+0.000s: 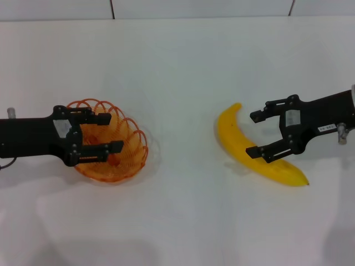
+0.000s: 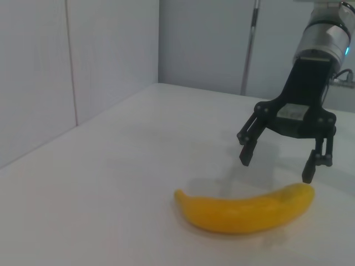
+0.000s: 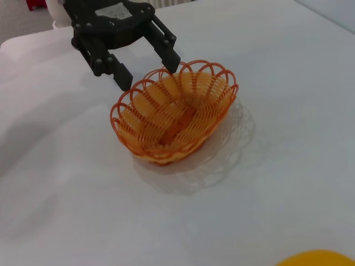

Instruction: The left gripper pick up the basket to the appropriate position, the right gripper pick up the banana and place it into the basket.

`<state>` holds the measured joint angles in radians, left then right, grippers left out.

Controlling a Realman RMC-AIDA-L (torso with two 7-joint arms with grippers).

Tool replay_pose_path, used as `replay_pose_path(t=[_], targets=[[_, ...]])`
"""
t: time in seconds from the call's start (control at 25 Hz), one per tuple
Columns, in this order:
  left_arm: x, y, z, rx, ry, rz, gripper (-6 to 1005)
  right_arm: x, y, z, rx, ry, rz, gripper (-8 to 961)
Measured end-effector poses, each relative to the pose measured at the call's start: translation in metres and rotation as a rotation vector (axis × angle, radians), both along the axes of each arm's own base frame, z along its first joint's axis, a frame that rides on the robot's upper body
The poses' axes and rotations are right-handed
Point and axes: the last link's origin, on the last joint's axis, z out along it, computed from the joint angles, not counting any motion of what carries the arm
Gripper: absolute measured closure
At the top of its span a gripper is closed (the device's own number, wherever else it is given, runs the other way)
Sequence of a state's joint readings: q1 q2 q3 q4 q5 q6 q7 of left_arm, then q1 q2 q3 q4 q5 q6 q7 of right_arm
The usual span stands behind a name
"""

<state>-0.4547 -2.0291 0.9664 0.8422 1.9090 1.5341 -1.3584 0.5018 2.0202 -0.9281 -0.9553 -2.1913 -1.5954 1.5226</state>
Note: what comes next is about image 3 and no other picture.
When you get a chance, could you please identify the red background object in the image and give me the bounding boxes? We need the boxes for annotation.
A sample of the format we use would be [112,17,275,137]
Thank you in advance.
[24,0,48,12]

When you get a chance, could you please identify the orange woven plastic basket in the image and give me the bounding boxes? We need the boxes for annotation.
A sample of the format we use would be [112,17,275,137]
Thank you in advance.
[110,58,240,166]

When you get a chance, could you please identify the yellow banana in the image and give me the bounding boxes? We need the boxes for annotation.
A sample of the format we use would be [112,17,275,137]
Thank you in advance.
[273,249,355,266]

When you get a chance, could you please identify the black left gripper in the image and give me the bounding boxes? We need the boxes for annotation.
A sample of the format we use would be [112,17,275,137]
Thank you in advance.
[62,0,182,93]

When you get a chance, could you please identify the white tablecloth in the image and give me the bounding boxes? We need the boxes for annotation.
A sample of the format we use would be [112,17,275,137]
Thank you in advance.
[0,0,355,266]

